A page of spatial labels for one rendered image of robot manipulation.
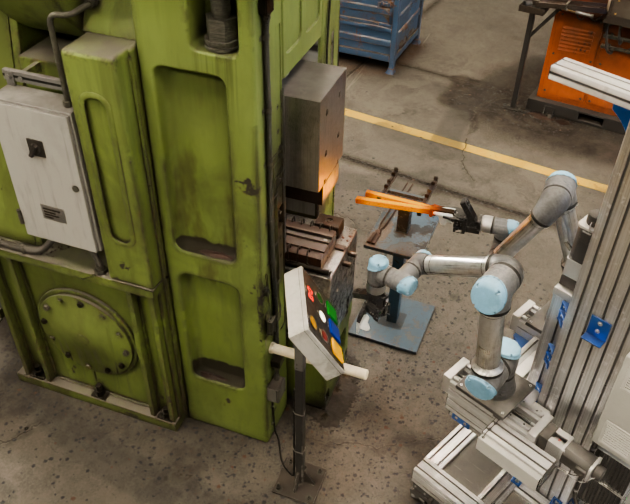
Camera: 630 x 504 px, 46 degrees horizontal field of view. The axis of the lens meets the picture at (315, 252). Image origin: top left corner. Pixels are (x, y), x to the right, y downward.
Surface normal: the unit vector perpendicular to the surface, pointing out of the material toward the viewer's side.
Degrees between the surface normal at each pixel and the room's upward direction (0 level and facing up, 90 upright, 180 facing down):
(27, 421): 0
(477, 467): 0
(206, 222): 89
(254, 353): 90
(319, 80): 0
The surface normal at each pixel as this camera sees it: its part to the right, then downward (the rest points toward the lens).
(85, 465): 0.01, -0.77
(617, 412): -0.71, 0.44
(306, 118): -0.35, 0.60
